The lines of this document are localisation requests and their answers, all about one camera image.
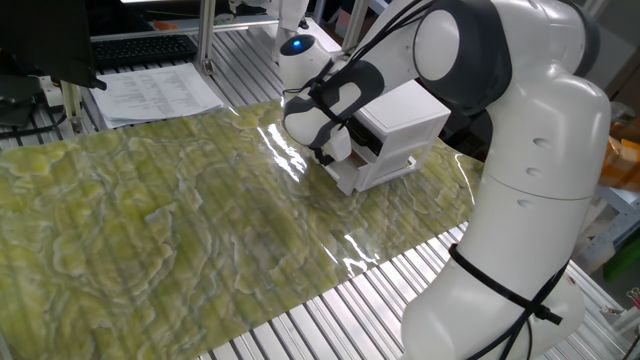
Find black computer keyboard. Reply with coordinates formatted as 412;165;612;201
91;33;198;70

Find green item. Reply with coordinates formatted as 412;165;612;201
602;234;640;282

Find printed white paper stack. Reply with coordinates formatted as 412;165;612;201
89;62;225;130

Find aluminium table frame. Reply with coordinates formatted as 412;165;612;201
574;182;640;275

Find white plastic drawer cabinet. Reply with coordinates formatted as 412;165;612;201
344;79;452;195

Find yellow orange boxes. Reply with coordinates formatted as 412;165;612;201
597;134;640;194

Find black drawer front with handle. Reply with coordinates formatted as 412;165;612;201
347;117;385;157

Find green marble pattern mat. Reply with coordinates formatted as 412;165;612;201
0;97;485;360

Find white power strip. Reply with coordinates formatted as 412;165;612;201
37;74;66;109

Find short aluminium frame post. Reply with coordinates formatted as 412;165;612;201
59;79;85;134

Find aluminium frame rail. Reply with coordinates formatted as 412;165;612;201
89;18;281;42

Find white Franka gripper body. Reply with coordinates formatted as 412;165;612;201
318;127;353;164

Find black strap around arm base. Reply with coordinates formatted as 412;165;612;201
448;243;565;326

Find white drawer with knob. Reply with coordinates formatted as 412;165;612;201
324;148;384;197

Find black computer monitor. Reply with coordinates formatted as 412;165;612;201
0;0;108;92

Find black forearm strap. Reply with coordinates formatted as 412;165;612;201
307;74;351;132

